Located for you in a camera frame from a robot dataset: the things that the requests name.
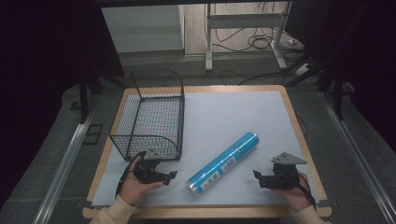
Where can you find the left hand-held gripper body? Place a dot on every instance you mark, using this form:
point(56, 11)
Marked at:
point(148, 172)

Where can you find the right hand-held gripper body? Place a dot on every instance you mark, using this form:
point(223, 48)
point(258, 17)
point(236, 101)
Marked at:
point(281, 179)

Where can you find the person's left hand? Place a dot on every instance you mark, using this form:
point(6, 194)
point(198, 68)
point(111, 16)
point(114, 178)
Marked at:
point(132, 188)

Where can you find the person's right hand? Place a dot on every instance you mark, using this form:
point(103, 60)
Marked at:
point(297, 197)

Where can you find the blue cylindrical roll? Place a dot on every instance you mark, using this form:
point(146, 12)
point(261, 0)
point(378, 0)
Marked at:
point(222, 163)

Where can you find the black floor plate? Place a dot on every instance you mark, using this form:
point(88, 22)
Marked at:
point(92, 134)

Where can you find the pale grey table mat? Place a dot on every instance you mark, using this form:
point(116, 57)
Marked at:
point(218, 115)

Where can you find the black metal stand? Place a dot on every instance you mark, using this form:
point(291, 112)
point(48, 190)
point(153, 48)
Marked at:
point(337, 93)
point(83, 96)

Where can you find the white power strip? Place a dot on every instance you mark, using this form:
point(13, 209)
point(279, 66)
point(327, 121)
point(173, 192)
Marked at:
point(302, 70)

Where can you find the white cabinet panel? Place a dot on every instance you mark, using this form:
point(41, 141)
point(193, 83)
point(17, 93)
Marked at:
point(143, 28)

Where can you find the dark curtain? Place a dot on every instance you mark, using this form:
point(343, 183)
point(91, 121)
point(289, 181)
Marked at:
point(40, 62)
point(367, 56)

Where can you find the aluminium rail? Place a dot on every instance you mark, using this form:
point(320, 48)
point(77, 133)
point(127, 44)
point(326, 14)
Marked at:
point(361, 161)
point(62, 168)

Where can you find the white metal desk frame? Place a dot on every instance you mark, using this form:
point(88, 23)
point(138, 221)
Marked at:
point(246, 21)

